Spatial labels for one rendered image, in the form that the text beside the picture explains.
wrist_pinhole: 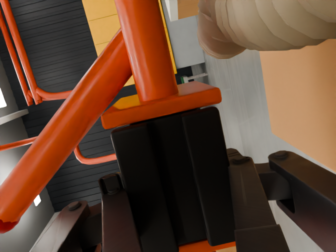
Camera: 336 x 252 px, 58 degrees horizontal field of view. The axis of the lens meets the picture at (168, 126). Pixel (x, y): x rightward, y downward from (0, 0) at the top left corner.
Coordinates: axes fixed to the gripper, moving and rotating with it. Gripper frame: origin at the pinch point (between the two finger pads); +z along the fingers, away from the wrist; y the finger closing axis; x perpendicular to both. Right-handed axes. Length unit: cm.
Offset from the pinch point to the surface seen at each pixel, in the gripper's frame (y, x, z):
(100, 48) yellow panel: -119, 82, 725
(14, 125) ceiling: -503, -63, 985
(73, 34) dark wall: -244, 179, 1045
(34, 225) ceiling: -503, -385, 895
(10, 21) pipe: -312, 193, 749
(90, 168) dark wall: -324, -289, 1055
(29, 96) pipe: -340, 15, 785
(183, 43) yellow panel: 76, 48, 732
